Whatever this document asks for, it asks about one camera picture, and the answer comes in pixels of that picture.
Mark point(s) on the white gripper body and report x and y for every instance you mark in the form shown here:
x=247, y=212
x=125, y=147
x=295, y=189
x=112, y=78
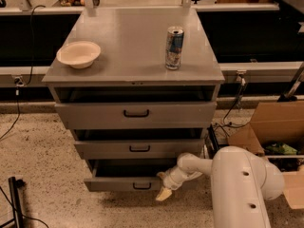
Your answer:
x=171, y=180

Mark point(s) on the grey bottom drawer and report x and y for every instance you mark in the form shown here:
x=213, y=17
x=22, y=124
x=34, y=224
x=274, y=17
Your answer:
x=127, y=174

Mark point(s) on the grey drawer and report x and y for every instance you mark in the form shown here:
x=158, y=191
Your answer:
x=135, y=107
x=137, y=143
x=127, y=174

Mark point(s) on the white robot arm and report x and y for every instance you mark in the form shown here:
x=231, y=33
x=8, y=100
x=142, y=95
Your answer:
x=241, y=183

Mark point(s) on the grey top drawer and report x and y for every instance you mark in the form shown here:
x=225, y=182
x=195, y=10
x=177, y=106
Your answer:
x=135, y=107

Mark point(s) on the grey middle drawer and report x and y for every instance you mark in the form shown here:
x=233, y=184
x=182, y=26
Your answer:
x=137, y=143

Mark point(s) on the grey drawer cabinet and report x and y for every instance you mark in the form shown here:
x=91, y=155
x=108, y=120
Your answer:
x=133, y=43

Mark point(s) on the black bar by cabinet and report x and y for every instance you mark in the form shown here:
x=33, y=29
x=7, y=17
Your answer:
x=213, y=139

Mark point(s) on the green bag in box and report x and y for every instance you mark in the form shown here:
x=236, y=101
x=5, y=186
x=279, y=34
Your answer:
x=280, y=148

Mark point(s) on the brown cardboard box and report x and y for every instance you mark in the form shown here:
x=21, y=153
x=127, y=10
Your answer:
x=281, y=122

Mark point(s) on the blue silver drink can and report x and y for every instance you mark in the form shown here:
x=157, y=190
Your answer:
x=174, y=43

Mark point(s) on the white bowl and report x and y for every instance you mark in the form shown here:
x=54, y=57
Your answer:
x=79, y=54

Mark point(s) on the black stand lower left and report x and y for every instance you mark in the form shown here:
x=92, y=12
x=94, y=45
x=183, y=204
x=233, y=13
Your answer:
x=14, y=202

